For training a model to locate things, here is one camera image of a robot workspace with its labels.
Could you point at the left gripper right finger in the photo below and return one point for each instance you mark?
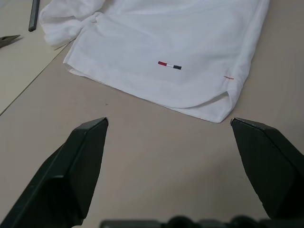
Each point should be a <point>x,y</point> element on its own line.
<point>273,166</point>

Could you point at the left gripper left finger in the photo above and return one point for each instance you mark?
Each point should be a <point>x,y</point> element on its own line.
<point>59,171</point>

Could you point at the white shorts with flag logo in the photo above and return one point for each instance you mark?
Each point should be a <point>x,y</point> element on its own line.
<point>154,35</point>

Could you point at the dark tool tip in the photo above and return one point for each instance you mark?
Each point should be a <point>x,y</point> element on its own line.
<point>8,40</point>

